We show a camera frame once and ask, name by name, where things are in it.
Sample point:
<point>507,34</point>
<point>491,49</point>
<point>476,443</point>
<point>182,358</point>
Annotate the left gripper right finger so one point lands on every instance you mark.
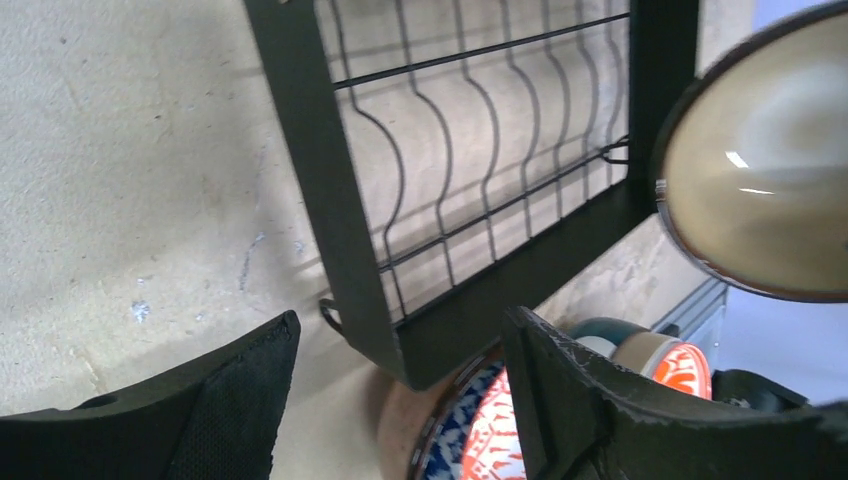
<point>580,416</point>

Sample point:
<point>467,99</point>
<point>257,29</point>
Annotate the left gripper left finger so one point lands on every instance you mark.
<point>214,417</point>

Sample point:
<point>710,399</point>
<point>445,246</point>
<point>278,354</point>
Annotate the red patterned black bowl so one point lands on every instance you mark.
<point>472,431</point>

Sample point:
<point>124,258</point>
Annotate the red floral bowl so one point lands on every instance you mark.
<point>662,358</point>

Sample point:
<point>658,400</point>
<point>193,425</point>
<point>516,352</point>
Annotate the black wire dish rack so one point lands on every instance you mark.
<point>457,158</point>

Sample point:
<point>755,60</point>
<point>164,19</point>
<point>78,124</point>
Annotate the brown beige bowl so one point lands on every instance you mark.
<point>751,163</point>

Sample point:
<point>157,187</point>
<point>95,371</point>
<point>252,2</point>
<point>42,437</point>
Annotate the aluminium frame rail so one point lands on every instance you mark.
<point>698,317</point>

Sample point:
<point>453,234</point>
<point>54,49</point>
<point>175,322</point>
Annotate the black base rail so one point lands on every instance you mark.
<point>747,389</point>

